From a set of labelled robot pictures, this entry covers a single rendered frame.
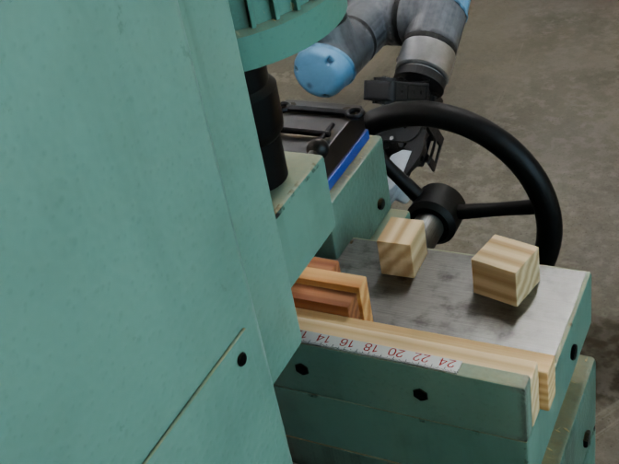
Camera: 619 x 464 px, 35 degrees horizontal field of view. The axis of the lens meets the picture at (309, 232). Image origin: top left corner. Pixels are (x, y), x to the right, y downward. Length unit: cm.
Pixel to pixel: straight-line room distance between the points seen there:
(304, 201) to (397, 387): 16
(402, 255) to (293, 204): 19
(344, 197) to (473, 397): 28
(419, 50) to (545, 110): 169
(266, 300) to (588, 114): 239
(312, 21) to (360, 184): 36
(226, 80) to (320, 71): 73
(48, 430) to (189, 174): 13
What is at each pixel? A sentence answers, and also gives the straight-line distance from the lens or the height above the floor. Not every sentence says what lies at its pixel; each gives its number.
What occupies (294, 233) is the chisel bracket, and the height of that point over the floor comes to 104.
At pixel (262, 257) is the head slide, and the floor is 109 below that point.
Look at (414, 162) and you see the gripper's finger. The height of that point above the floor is 80.
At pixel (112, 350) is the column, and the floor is 118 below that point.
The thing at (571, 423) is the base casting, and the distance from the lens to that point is 90.
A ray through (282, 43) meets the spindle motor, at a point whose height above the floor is 121.
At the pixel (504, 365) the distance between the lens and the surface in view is 73.
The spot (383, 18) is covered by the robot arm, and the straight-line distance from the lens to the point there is 139.
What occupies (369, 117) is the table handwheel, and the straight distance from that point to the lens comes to 108.
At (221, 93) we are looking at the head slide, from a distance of 56.
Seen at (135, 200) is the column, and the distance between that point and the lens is 43.
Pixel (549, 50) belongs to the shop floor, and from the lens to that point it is 335.
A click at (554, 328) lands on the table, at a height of 90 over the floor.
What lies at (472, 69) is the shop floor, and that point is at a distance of 327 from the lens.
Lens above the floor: 145
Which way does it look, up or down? 34 degrees down
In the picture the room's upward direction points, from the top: 11 degrees counter-clockwise
